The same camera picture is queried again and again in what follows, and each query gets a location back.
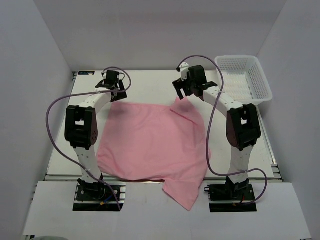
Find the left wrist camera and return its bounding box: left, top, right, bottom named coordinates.
left=101, top=70, right=120, bottom=82

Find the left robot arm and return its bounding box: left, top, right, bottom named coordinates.
left=64, top=80, right=128, bottom=200

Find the pink t shirt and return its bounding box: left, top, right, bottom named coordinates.
left=96, top=99, right=208, bottom=211

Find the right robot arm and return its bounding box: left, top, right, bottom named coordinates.
left=172, top=62, right=261, bottom=200

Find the white plastic basket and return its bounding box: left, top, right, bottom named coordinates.
left=214, top=55, right=273, bottom=106

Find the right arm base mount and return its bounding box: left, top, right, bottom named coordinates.
left=203, top=176, right=257, bottom=213

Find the blue label sticker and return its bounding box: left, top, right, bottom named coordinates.
left=77, top=71, right=95, bottom=76

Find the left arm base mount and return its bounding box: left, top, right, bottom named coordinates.
left=72, top=178, right=126, bottom=212

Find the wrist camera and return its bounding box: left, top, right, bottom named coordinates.
left=101, top=70, right=120, bottom=82
left=176, top=61, right=190, bottom=80

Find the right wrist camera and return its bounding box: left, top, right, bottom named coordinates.
left=176, top=61, right=190, bottom=80

